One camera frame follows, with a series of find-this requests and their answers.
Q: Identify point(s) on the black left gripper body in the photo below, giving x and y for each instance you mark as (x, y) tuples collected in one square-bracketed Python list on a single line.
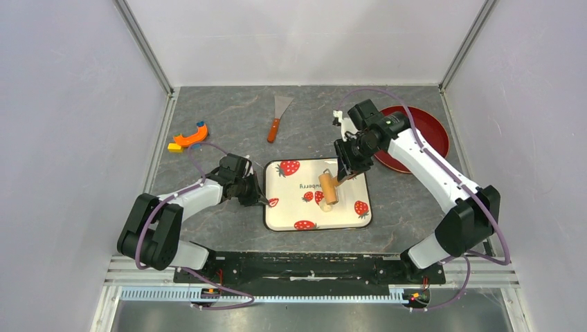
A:
[(246, 191)]

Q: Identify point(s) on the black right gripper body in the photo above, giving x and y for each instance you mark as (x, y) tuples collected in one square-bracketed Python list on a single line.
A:
[(356, 152)]

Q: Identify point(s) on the wooden dough roller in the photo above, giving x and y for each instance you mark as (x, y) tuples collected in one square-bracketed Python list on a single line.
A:
[(329, 184)]

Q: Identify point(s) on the white strawberry print tray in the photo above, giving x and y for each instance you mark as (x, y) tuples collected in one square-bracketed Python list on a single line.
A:
[(295, 196)]

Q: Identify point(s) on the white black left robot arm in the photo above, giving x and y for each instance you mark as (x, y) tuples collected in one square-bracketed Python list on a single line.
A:
[(151, 233)]

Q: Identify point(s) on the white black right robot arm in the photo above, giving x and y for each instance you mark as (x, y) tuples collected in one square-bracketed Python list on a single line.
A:
[(471, 212)]

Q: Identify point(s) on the beige dough piece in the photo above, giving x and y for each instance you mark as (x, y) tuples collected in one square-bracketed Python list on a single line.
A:
[(326, 208)]

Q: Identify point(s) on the orange curved toy block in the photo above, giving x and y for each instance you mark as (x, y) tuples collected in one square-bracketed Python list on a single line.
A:
[(185, 141)]

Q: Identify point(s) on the dark red round plate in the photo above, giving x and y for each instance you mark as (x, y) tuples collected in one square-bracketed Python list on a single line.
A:
[(433, 132)]

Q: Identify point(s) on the yellow toy block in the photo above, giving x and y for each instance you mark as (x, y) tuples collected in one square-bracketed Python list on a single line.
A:
[(175, 148)]

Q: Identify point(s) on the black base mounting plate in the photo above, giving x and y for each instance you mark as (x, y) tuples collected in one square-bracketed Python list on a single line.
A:
[(315, 273)]

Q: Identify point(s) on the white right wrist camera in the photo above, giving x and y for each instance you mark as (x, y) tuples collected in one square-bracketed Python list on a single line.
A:
[(346, 125)]

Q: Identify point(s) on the metal scraper with wooden handle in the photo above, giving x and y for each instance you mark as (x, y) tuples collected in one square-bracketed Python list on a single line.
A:
[(281, 104)]

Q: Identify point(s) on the light blue slotted cable duct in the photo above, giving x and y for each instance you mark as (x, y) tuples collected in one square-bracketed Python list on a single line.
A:
[(197, 294)]

